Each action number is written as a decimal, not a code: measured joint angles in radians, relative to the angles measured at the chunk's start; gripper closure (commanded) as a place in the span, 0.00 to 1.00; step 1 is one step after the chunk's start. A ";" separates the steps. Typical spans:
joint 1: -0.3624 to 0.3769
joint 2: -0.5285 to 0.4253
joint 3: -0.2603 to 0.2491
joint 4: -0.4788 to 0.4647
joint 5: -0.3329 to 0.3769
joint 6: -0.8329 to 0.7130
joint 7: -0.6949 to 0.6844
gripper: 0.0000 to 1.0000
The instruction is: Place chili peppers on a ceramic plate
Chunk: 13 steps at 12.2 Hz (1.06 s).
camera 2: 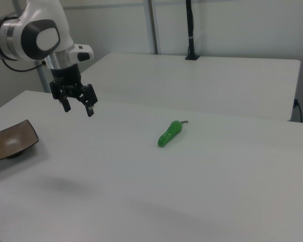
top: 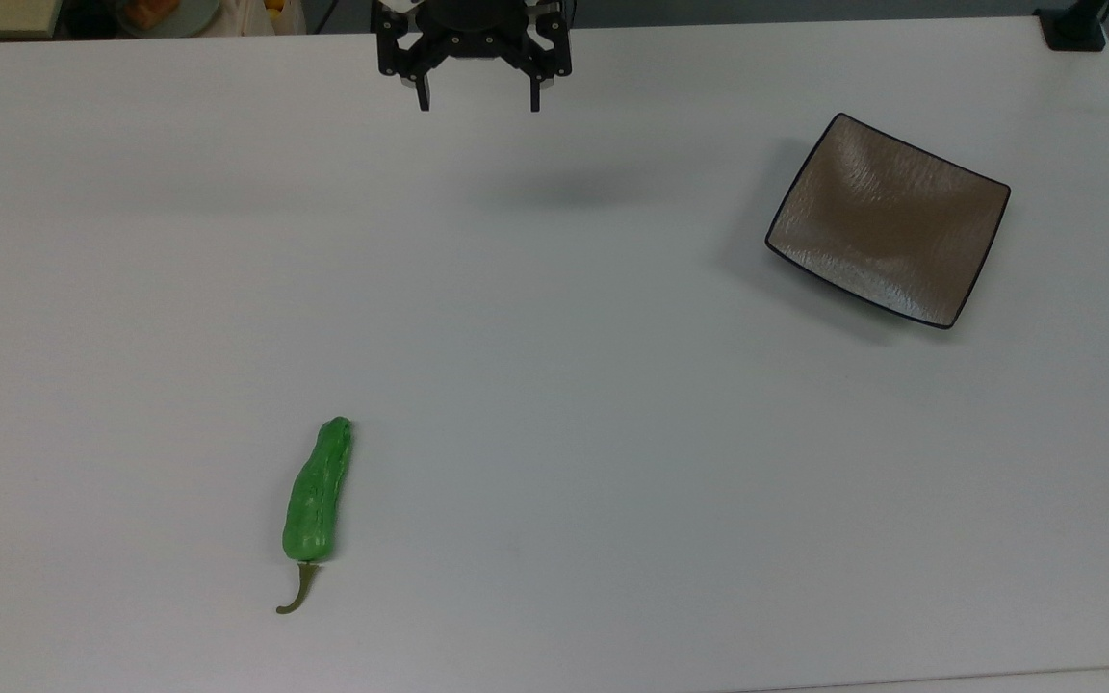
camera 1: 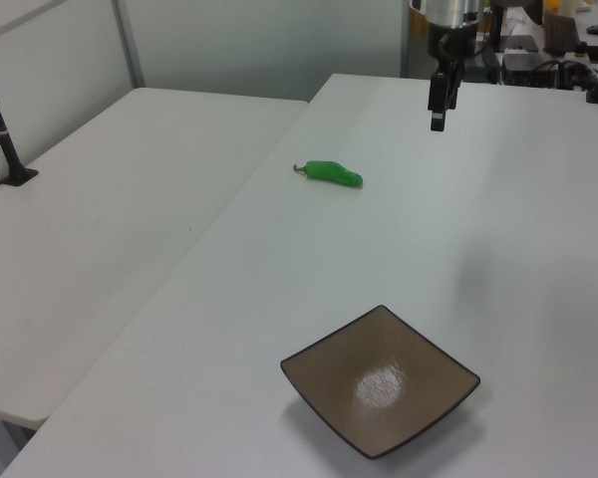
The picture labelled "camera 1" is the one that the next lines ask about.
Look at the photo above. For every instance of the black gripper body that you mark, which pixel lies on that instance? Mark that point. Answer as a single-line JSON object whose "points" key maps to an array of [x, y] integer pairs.
{"points": [[453, 42]]}

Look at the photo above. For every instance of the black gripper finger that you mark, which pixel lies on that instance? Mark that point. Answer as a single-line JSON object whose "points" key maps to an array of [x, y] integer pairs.
{"points": [[438, 99], [455, 87]]}

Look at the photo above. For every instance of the green chili pepper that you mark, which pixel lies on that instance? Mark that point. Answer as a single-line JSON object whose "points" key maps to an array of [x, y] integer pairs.
{"points": [[334, 173]]}

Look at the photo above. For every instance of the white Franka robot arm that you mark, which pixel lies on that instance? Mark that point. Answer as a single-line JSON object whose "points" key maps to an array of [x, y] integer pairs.
{"points": [[453, 12]]}

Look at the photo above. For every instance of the brown square ceramic plate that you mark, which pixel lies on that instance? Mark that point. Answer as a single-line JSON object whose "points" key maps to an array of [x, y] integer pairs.
{"points": [[379, 383]]}

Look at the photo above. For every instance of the brown ribbed box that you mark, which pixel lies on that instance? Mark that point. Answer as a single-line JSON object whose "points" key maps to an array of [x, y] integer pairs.
{"points": [[558, 32]]}

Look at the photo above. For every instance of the yellow small object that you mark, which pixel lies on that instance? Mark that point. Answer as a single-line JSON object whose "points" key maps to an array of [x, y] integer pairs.
{"points": [[554, 4]]}

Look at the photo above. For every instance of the white side table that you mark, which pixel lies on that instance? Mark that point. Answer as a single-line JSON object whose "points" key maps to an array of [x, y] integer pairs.
{"points": [[104, 199]]}

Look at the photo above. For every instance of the black monitor stand post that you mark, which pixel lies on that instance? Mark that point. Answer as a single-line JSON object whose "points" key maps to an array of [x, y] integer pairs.
{"points": [[498, 25]]}

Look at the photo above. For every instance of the grey metal partition post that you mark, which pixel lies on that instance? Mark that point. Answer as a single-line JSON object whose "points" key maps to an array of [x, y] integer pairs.
{"points": [[129, 50]]}

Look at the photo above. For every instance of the black camera stand pole white band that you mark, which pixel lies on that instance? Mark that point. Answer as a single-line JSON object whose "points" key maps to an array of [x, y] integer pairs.
{"points": [[5, 144]]}

